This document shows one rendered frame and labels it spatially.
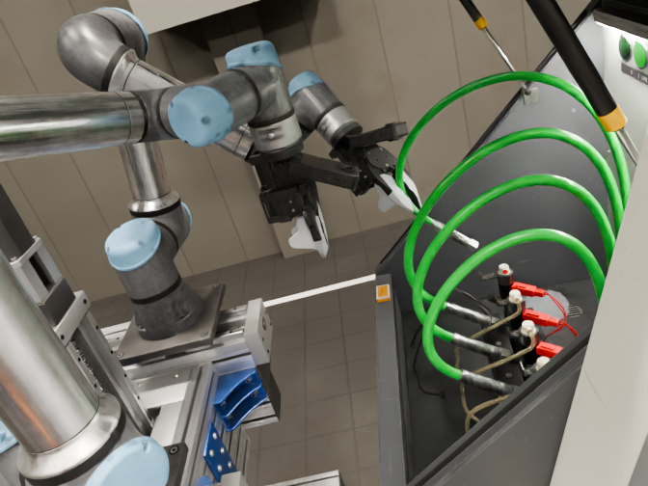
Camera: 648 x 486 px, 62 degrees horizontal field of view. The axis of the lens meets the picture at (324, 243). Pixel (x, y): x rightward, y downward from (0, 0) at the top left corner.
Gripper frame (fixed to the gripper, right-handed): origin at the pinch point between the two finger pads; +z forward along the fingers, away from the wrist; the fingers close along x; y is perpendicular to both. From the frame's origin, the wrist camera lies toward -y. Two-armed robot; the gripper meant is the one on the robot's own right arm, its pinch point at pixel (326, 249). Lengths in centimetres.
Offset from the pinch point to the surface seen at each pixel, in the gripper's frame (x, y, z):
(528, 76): -4.4, -36.9, -19.8
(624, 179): 0.4, -48.4, -1.8
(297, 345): -130, 57, 122
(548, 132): 8.5, -35.8, -15.4
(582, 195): 16.6, -37.3, -9.3
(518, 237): 24.4, -27.5, -9.8
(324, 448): -64, 38, 122
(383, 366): 1.8, -4.2, 26.6
